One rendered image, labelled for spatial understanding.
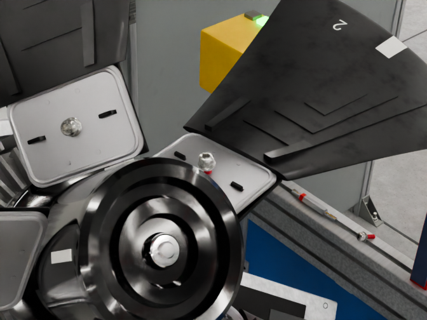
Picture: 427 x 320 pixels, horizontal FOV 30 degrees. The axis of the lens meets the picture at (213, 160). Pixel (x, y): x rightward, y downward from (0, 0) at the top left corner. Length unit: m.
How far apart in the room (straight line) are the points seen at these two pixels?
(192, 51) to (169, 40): 0.07
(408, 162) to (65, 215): 2.27
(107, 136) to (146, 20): 0.94
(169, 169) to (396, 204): 2.06
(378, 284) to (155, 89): 0.68
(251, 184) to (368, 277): 0.51
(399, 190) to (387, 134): 1.93
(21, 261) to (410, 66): 0.40
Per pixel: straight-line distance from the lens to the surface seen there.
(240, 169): 0.60
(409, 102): 0.71
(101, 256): 0.49
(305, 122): 0.64
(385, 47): 0.75
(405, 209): 2.52
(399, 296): 1.05
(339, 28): 0.75
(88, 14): 0.54
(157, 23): 1.49
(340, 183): 2.28
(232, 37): 1.05
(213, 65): 1.07
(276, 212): 1.14
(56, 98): 0.56
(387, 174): 2.65
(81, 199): 0.49
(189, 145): 0.62
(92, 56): 0.54
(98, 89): 0.55
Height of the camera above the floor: 1.56
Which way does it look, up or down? 37 degrees down
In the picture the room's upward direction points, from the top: 2 degrees clockwise
